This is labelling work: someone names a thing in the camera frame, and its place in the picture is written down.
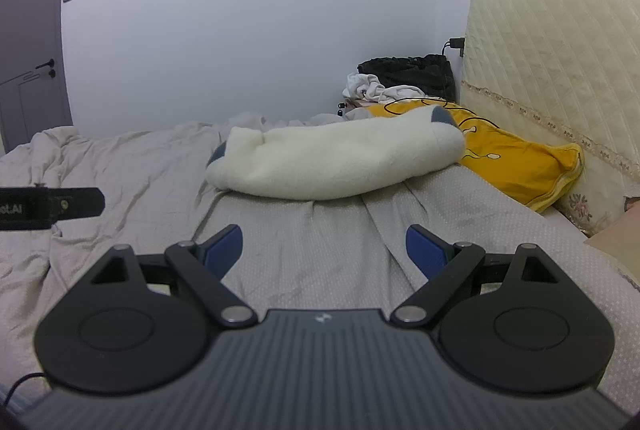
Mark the light grey rumpled sheet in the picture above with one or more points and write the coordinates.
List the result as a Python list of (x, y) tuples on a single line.
[(125, 160)]

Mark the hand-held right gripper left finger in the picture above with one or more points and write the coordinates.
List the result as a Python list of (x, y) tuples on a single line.
[(225, 250)]

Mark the floral cream pillow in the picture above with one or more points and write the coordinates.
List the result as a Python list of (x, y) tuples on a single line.
[(590, 205)]

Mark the yellow pillow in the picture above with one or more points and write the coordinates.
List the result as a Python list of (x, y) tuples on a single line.
[(515, 165)]

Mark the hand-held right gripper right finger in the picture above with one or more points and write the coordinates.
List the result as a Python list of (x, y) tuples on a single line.
[(425, 250)]

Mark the tan cloth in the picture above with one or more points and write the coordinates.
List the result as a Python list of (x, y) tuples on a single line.
[(617, 242)]

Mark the grey dotted blanket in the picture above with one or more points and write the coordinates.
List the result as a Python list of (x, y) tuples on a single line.
[(325, 235)]

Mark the cream blue-striped sweater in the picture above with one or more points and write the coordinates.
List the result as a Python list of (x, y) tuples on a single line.
[(330, 160)]

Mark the white crumpled cloth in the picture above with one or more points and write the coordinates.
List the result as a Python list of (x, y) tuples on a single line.
[(367, 88)]

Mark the black charger plug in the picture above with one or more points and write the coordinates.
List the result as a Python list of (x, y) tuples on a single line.
[(456, 44)]

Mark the cream quilted headboard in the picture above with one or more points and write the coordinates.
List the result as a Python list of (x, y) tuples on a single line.
[(550, 60)]

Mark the grey door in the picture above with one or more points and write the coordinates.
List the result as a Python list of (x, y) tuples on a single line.
[(30, 25)]

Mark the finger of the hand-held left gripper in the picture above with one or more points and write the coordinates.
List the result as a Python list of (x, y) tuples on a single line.
[(75, 202)]

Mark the black fuzzy cloth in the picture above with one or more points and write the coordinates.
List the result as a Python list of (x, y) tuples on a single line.
[(415, 73)]

